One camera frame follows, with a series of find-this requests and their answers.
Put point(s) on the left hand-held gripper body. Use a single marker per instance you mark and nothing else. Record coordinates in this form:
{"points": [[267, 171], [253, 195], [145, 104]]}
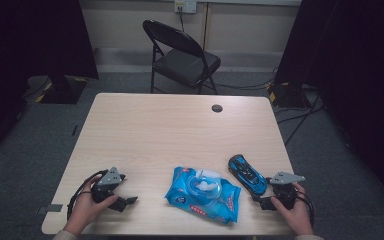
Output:
{"points": [[108, 181]]}

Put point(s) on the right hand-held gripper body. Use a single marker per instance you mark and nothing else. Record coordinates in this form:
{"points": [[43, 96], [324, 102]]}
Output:
{"points": [[285, 193]]}

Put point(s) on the blue toy car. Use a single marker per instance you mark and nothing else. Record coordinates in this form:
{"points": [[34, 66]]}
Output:
{"points": [[246, 173]]}

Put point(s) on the blue wet wipes pack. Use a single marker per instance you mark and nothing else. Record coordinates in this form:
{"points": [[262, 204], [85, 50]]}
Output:
{"points": [[183, 196]]}

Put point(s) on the person's right hand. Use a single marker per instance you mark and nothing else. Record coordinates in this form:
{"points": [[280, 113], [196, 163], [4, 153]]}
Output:
{"points": [[298, 216]]}

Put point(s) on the person's left hand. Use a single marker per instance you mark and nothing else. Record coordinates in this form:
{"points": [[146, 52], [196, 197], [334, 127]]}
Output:
{"points": [[85, 210]]}

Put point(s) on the grey tape strip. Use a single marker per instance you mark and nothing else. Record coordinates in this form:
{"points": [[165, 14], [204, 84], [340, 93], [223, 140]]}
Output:
{"points": [[50, 208]]}

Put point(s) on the black stand base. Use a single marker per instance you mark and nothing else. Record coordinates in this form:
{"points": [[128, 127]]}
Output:
{"points": [[286, 95], [63, 91]]}

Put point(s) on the black folding chair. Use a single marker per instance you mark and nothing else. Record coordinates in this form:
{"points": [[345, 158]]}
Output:
{"points": [[186, 63]]}

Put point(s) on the black curtain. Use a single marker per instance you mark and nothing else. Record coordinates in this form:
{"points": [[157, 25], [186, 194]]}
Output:
{"points": [[30, 50], [356, 66]]}

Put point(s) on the white wall socket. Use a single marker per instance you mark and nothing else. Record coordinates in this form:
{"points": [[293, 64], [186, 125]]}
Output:
{"points": [[185, 6]]}

